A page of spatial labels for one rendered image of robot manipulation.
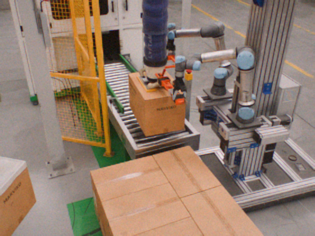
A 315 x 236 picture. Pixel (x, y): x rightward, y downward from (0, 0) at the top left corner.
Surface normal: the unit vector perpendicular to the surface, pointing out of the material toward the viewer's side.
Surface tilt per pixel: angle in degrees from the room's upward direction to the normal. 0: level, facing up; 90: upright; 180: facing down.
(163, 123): 90
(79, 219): 0
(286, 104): 90
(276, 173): 0
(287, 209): 0
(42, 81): 90
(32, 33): 90
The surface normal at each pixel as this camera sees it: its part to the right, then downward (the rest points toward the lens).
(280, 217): 0.00, -0.85
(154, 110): 0.32, 0.50
